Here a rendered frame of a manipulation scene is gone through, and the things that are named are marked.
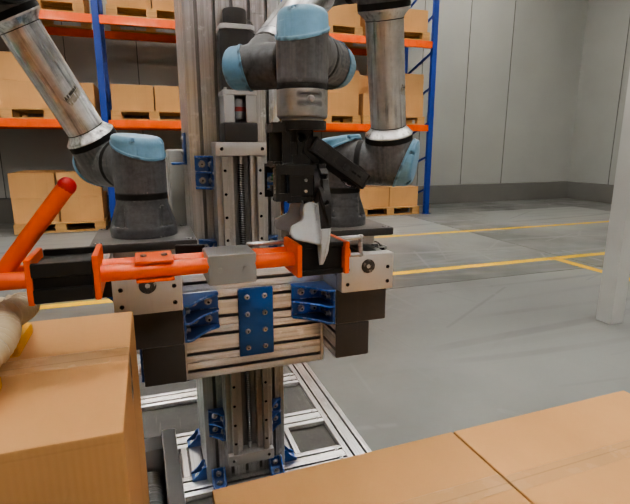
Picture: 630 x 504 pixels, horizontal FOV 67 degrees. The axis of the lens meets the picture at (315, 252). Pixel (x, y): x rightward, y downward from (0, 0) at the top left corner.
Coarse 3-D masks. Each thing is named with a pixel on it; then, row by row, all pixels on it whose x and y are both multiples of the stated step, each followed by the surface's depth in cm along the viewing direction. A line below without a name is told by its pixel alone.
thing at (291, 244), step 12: (288, 240) 74; (336, 240) 73; (300, 252) 70; (312, 252) 72; (336, 252) 73; (348, 252) 73; (300, 264) 70; (312, 264) 72; (324, 264) 73; (336, 264) 74; (348, 264) 73; (300, 276) 71
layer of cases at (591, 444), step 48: (480, 432) 119; (528, 432) 119; (576, 432) 119; (624, 432) 119; (288, 480) 102; (336, 480) 102; (384, 480) 102; (432, 480) 102; (480, 480) 102; (528, 480) 102; (576, 480) 102; (624, 480) 102
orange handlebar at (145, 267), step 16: (144, 256) 66; (160, 256) 67; (176, 256) 70; (192, 256) 70; (256, 256) 70; (272, 256) 70; (288, 256) 71; (16, 272) 60; (112, 272) 63; (128, 272) 63; (144, 272) 64; (160, 272) 65; (176, 272) 66; (192, 272) 67; (0, 288) 59; (16, 288) 60
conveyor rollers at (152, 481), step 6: (150, 474) 103; (156, 474) 104; (150, 480) 101; (156, 480) 102; (162, 480) 104; (150, 486) 100; (156, 486) 100; (162, 486) 102; (150, 492) 98; (156, 492) 98; (162, 492) 100; (150, 498) 96; (156, 498) 96; (162, 498) 98
